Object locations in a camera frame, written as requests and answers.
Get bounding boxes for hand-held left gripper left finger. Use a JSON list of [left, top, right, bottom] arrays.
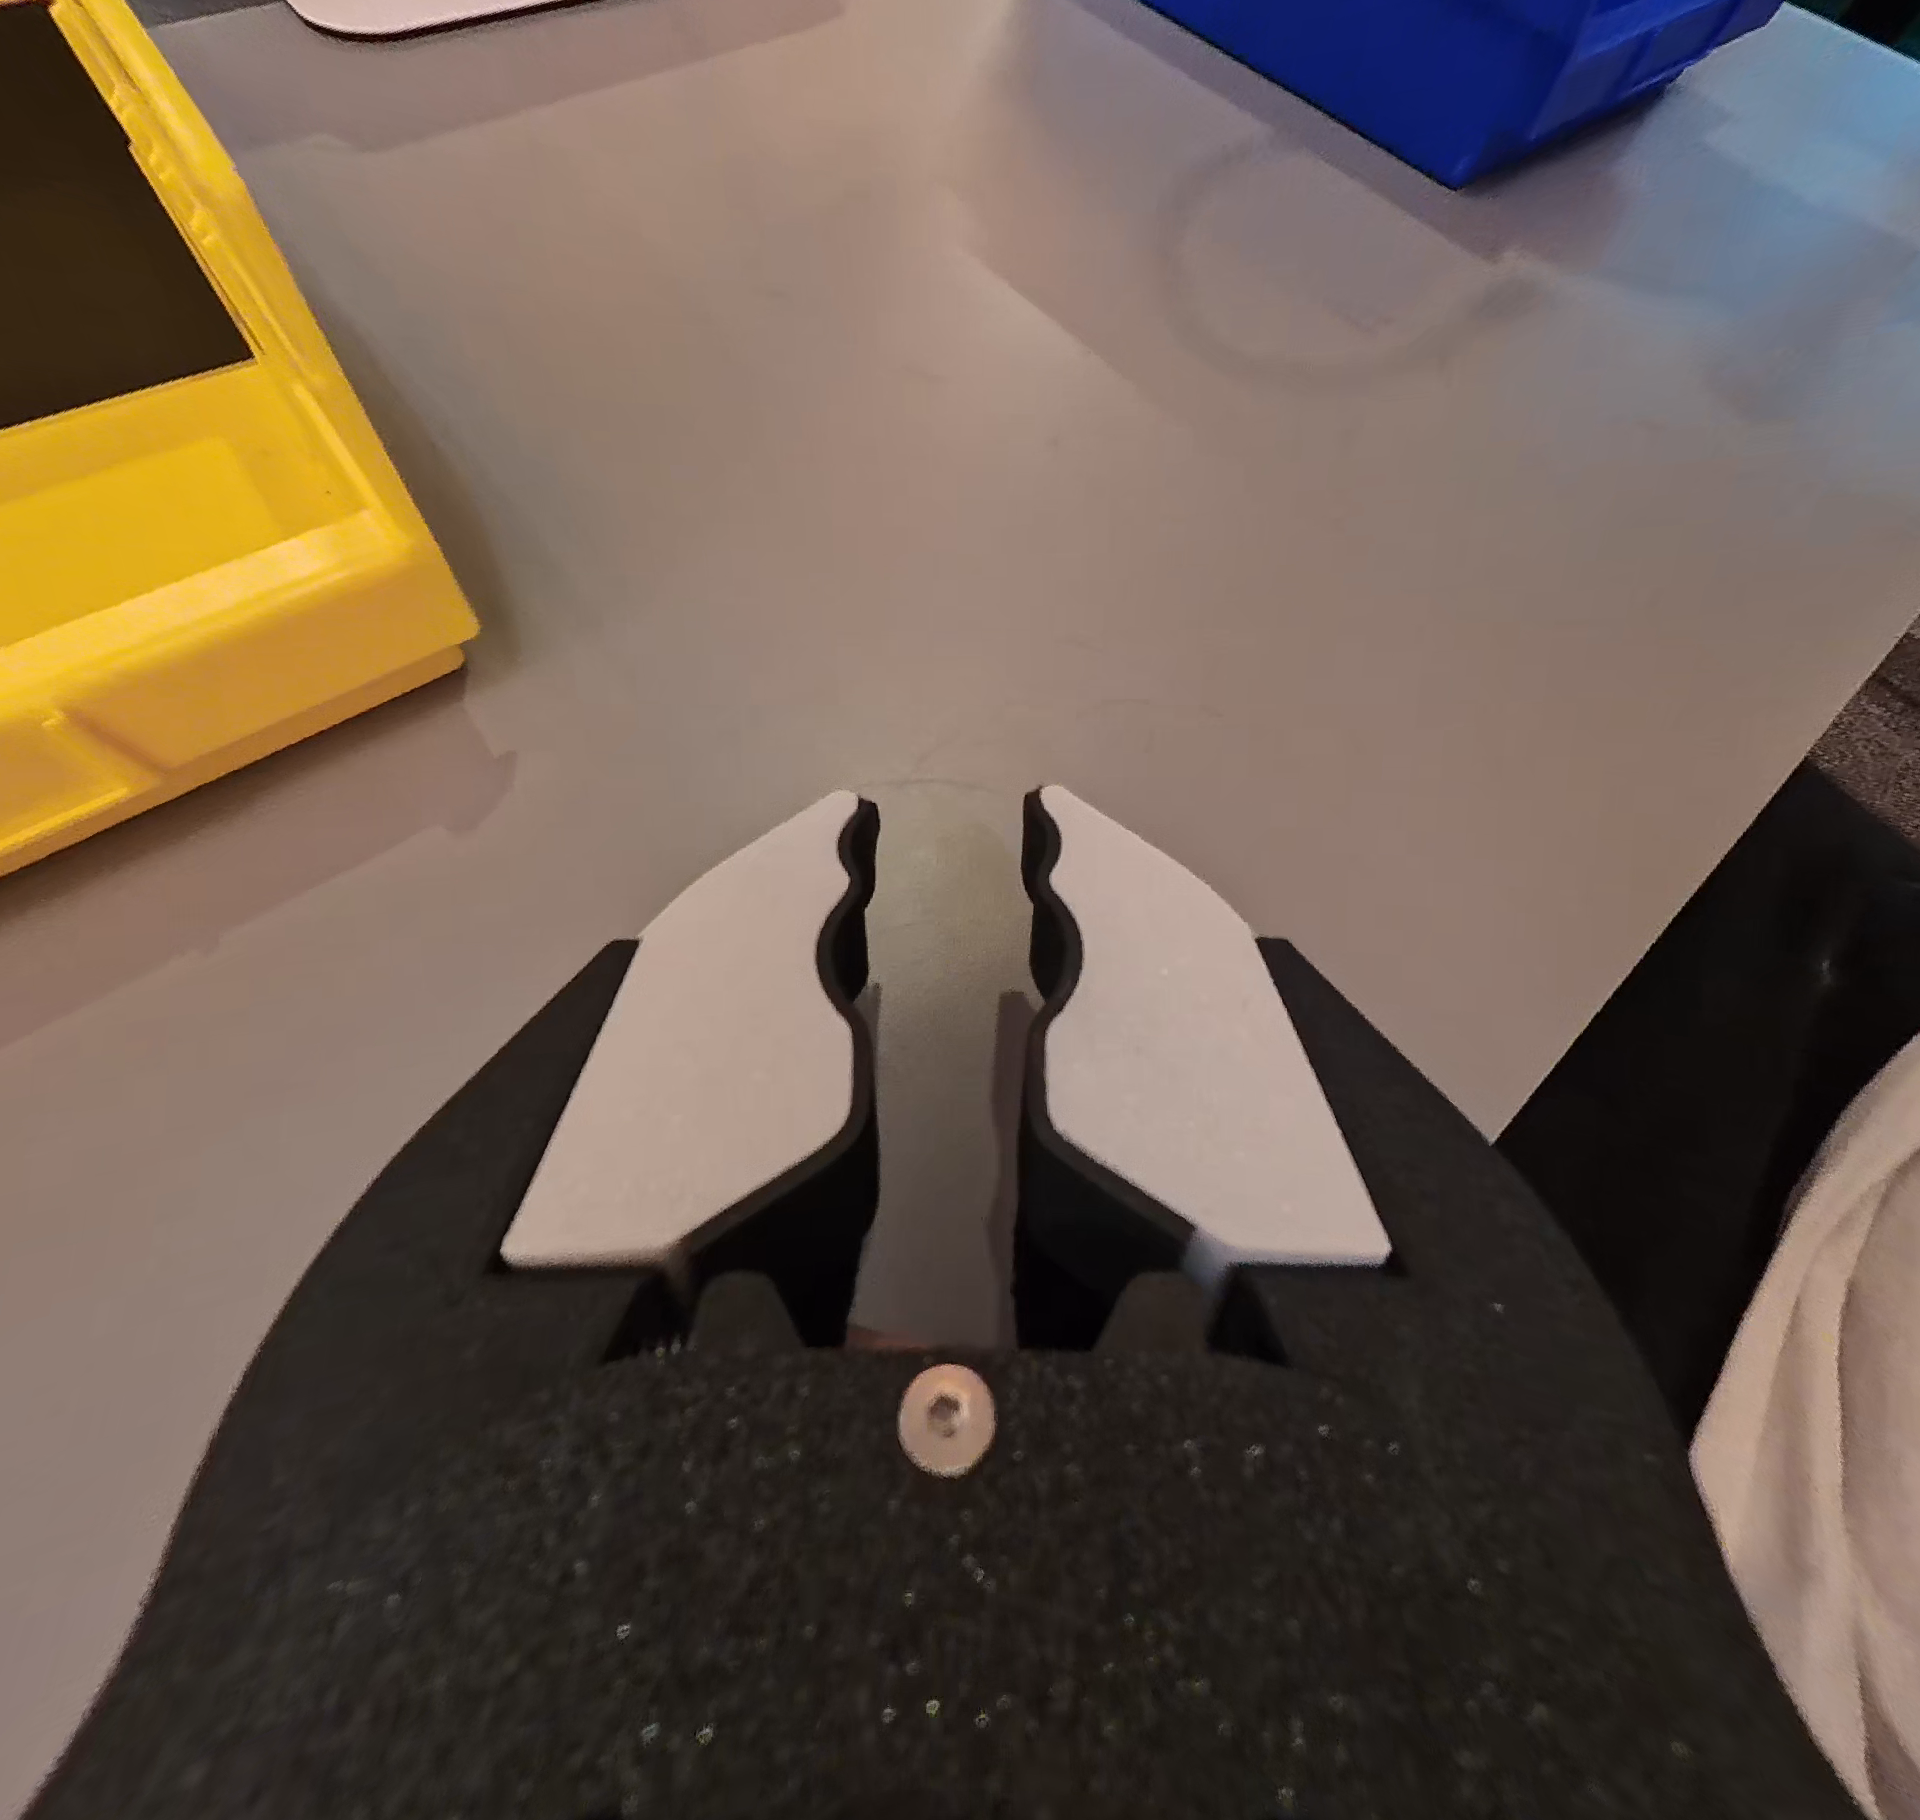
[[498, 788, 881, 1349]]

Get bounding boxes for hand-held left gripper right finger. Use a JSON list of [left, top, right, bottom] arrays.
[[1010, 785, 1392, 1353]]

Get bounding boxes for yellow plastic bin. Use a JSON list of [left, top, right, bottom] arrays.
[[0, 0, 483, 877]]

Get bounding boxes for blue plastic bin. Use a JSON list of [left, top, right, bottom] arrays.
[[1036, 0, 1852, 192]]

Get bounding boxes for person's black clothing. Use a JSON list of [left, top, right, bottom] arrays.
[[1491, 762, 1920, 1440]]

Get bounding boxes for black bin divider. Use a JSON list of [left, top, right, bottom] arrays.
[[0, 0, 260, 435]]

